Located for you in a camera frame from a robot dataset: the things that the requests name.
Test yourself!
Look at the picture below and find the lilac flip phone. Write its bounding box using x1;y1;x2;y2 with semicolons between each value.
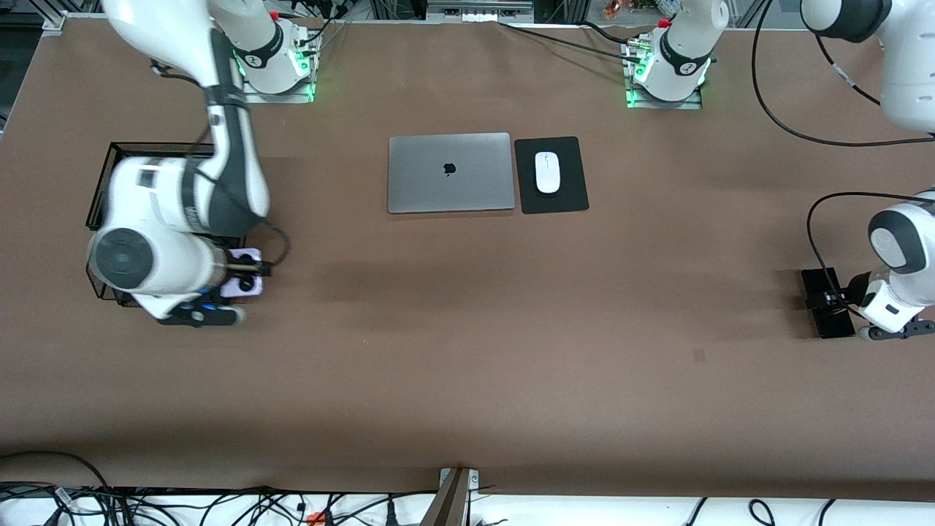
225;248;264;297

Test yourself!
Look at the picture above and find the black slab smartphone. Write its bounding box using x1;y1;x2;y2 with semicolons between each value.
801;267;858;340

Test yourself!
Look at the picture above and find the silver closed laptop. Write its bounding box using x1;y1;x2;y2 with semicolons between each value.
387;132;516;215

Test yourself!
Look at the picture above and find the black mouse pad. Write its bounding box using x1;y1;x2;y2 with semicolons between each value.
514;136;590;216

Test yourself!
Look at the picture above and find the white computer mouse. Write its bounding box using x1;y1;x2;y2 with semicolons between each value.
535;151;562;195

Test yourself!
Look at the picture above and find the metal equipment rack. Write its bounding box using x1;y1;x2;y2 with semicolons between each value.
369;0;578;24

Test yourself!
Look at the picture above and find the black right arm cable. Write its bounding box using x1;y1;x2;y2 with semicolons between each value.
150;62;291;271

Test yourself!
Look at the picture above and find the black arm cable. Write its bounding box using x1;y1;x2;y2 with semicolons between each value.
751;0;935;315
150;62;291;271

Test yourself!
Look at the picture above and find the black wire mesh basket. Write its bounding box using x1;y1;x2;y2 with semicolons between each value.
85;142;253;310

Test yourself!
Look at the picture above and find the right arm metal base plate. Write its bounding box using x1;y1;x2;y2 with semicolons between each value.
240;72;316;104

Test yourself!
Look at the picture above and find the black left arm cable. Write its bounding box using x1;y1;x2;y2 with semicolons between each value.
751;0;935;315

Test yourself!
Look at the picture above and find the black arched floor cable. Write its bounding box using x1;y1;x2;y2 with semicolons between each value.
0;450;112;498

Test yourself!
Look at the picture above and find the black power plug cable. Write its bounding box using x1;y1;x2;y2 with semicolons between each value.
321;489;443;526

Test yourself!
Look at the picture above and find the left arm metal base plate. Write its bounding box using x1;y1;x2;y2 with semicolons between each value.
625;80;703;110

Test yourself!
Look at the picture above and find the aluminium profile post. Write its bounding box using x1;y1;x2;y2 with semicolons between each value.
424;468;481;526

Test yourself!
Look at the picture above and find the aluminium frame corner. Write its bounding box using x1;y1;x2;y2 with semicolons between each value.
29;0;68;35

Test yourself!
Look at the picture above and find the black cable on table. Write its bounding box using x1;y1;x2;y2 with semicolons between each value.
499;20;644;66

